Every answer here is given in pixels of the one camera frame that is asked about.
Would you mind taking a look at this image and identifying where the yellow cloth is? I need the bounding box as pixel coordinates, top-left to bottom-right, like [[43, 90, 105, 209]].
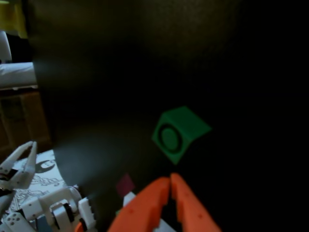
[[0, 0, 27, 39]]

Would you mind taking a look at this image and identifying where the wooden cabinet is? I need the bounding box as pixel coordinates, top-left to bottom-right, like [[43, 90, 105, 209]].
[[0, 90, 52, 160]]

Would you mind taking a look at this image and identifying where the white numbered grid paper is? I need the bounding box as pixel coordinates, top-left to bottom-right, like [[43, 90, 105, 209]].
[[122, 190, 176, 232]]

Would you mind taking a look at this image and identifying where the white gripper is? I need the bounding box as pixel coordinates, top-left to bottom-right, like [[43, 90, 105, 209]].
[[0, 141, 38, 194]]

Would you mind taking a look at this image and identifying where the magenta small block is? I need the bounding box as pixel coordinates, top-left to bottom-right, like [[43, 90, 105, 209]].
[[115, 173, 136, 197]]

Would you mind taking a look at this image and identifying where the white back cushion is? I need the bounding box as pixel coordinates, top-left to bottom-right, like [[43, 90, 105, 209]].
[[0, 30, 13, 61]]

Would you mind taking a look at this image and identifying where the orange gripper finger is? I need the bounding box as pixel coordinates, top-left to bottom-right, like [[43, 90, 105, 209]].
[[170, 172, 222, 232], [107, 177, 171, 232]]

